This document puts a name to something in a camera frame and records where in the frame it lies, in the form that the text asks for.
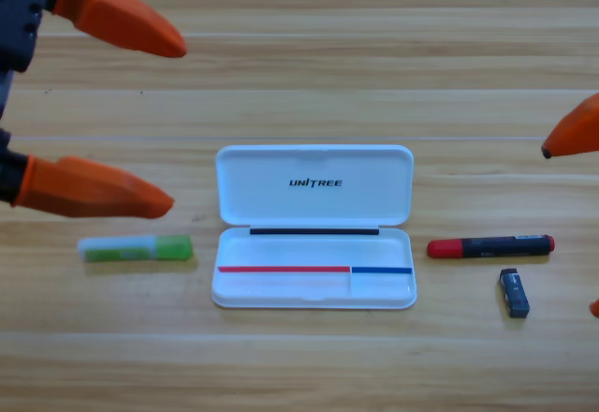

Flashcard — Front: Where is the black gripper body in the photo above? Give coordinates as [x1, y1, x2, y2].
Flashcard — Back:
[0, 0, 71, 208]

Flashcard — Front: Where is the red and black marker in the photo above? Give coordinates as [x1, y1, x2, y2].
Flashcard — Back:
[426, 234, 557, 260]

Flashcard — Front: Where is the white Unitree pencil case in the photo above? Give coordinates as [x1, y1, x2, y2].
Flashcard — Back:
[211, 143, 418, 311]

